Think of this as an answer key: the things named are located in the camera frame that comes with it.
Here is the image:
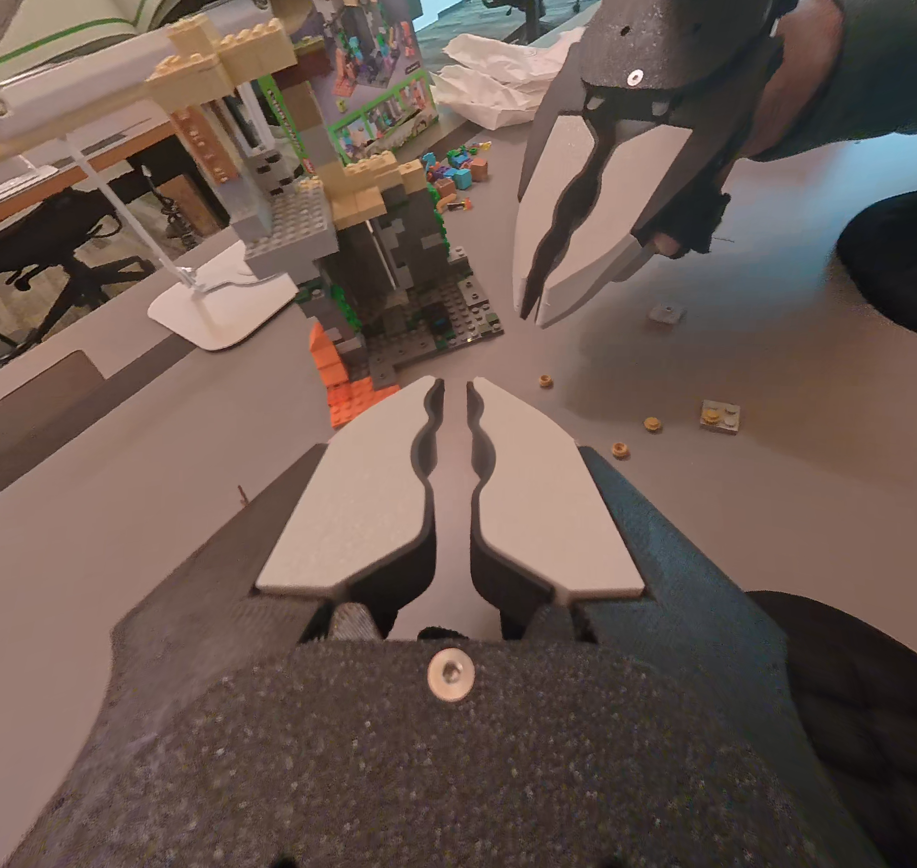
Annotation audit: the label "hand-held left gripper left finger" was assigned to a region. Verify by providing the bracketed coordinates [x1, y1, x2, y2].
[256, 376, 445, 597]

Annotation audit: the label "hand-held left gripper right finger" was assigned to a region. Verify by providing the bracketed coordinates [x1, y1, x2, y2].
[467, 377, 647, 603]

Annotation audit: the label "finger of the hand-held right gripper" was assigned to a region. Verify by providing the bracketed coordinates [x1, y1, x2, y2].
[533, 125, 696, 329]
[512, 115, 600, 321]

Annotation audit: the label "grey brick castle model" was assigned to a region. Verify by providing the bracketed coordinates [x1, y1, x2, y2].
[147, 14, 506, 431]

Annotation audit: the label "wooden desk with black legs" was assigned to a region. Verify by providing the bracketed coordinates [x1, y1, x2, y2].
[0, 105, 180, 228]

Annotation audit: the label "person's right hand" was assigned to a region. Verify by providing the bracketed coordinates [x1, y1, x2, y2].
[734, 0, 846, 161]

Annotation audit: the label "pile of colourful toy figures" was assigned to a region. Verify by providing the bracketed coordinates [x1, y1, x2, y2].
[421, 141, 495, 213]

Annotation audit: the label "crumpled white paper bags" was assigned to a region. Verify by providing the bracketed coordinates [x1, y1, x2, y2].
[430, 26, 588, 127]

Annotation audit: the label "green toy set box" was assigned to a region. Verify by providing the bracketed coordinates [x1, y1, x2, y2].
[258, 0, 439, 167]

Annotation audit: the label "white book stand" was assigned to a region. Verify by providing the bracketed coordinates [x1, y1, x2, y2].
[0, 0, 302, 352]

